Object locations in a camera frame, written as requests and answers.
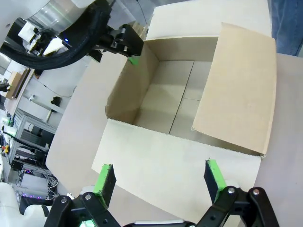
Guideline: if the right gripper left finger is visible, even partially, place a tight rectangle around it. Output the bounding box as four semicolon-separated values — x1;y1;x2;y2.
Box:
45;163;119;227

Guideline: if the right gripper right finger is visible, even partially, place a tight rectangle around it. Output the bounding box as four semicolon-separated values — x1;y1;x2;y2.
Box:
196;158;280;227

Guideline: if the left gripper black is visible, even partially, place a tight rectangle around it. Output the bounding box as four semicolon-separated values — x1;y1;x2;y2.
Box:
89;23;145;66

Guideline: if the brown cardboard box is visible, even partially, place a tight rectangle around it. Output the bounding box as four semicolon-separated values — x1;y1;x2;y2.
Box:
91;0;277;222

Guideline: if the flat cardboard sheets stack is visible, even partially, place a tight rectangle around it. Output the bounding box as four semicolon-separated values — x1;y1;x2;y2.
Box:
4;68;33;100

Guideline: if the person's blue jeans leg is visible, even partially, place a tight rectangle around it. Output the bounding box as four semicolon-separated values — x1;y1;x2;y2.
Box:
269;0;303;57

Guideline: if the aluminium frame equipment rack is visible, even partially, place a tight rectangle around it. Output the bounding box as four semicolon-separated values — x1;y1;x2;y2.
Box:
9;110;56;182

